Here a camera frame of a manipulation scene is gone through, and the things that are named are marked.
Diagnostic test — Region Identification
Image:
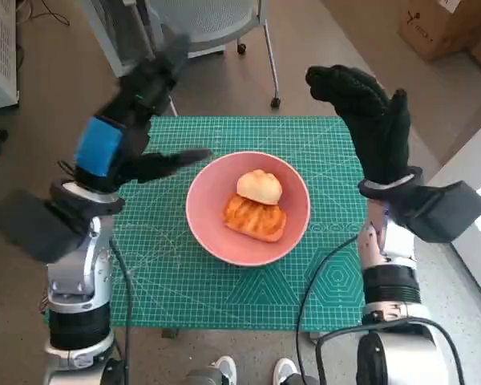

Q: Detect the grey robot left leg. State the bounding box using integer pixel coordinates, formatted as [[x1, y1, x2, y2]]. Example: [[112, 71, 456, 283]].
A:
[[183, 368, 225, 385]]

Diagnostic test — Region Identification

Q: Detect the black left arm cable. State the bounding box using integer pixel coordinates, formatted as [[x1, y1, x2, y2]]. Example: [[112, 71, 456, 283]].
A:
[[109, 238, 134, 385]]

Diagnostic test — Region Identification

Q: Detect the green cutting mat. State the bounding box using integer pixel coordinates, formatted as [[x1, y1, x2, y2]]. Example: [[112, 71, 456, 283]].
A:
[[43, 115, 366, 332]]

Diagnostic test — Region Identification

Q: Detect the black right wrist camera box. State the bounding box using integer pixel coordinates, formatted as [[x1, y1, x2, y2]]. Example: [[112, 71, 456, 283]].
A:
[[400, 180, 481, 244]]

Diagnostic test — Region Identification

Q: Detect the grey mesh chair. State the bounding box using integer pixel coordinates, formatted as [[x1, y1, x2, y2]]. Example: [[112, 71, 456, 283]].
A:
[[148, 0, 284, 117]]

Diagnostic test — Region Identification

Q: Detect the pink bowl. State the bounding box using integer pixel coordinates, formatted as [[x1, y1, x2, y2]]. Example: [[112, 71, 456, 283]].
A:
[[185, 151, 311, 266]]

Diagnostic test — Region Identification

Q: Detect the round bread bun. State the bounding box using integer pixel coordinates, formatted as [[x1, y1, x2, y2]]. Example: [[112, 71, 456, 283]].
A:
[[236, 168, 284, 206]]

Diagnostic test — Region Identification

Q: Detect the black floor cable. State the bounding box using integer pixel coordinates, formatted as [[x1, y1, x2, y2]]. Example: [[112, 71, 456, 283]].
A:
[[39, 0, 71, 25]]

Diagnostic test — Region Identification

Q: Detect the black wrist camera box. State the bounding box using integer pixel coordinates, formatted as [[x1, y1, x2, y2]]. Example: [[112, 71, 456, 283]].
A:
[[0, 188, 89, 264], [400, 180, 481, 244]]

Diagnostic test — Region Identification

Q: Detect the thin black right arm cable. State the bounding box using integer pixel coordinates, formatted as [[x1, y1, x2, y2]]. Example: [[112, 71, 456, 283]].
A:
[[295, 235, 360, 385]]

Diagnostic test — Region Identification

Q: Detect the grey robot leg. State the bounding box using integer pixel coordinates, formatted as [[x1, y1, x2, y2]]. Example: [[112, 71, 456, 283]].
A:
[[183, 368, 225, 385], [282, 372, 320, 385]]

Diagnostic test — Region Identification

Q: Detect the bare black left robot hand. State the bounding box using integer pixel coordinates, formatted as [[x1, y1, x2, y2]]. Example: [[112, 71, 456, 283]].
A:
[[74, 34, 213, 193]]

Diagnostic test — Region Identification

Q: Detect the grey robot right leg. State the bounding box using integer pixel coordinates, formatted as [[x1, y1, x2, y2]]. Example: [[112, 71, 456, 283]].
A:
[[282, 372, 320, 385]]

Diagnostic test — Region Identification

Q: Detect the rectangular striped bread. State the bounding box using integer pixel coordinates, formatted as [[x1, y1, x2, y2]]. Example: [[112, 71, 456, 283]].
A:
[[223, 192, 288, 244]]

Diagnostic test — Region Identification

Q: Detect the large cardboard box with print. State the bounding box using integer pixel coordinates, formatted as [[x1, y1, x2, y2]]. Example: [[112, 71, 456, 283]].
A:
[[396, 0, 481, 63]]

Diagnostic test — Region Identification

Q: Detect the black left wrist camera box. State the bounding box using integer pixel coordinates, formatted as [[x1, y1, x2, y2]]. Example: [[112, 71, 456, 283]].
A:
[[0, 188, 89, 264]]

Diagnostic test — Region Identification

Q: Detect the white shoe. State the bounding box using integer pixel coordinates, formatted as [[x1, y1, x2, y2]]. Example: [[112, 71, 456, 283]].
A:
[[273, 357, 297, 385], [214, 355, 237, 385]]

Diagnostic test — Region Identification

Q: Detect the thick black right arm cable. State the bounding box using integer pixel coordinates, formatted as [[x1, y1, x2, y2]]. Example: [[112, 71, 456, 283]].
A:
[[315, 316, 470, 385]]

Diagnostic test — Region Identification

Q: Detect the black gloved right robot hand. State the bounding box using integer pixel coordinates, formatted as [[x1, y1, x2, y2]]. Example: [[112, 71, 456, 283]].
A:
[[305, 63, 412, 186]]

